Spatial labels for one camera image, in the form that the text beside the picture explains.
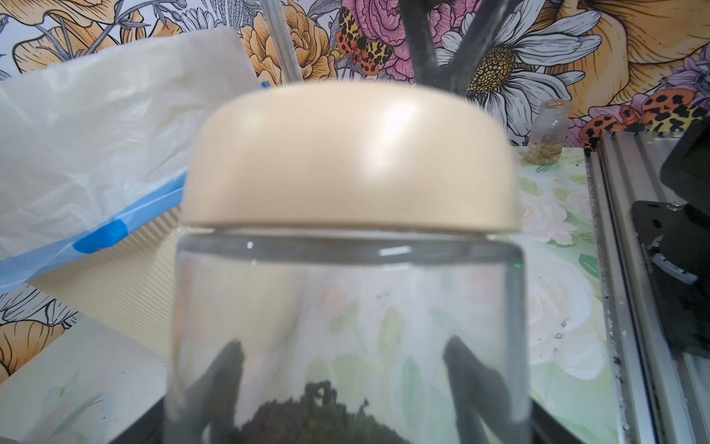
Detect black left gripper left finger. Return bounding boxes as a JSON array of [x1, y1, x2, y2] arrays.
[[166, 340, 245, 443]]

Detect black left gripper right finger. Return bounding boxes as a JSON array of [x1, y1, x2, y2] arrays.
[[443, 336, 527, 443]]

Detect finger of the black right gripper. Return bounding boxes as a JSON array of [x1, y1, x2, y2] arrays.
[[444, 0, 510, 94], [399, 0, 442, 88]]

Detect beige jar lid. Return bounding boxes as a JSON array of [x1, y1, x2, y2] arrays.
[[182, 81, 521, 234]]

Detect glass jar with tea leaves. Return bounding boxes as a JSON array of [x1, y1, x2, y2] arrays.
[[163, 81, 533, 444]]

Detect small glass spice bottle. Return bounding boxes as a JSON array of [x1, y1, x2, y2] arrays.
[[525, 99, 569, 166]]

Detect beige trash bin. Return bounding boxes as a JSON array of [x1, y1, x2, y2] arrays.
[[30, 206, 188, 358]]

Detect aluminium corner post right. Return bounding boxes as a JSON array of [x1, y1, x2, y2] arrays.
[[259, 0, 303, 84]]

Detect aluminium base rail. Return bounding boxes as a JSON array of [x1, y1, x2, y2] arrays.
[[588, 132, 709, 443]]

